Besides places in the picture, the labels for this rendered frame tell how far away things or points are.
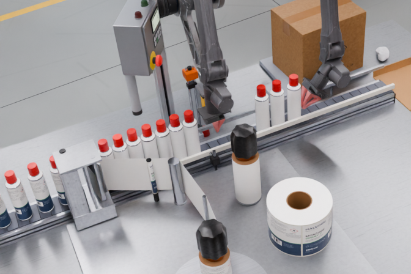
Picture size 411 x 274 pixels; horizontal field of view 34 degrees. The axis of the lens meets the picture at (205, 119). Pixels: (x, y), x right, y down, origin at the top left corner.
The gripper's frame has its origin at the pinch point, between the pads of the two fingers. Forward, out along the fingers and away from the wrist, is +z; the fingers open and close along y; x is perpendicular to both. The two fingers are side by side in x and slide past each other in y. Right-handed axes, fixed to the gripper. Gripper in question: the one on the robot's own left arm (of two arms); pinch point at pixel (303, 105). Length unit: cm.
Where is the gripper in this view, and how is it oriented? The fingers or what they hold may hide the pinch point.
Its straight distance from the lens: 258.4
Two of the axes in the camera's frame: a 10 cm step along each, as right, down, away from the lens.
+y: 3.9, 5.4, -7.4
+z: -5.0, 8.0, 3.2
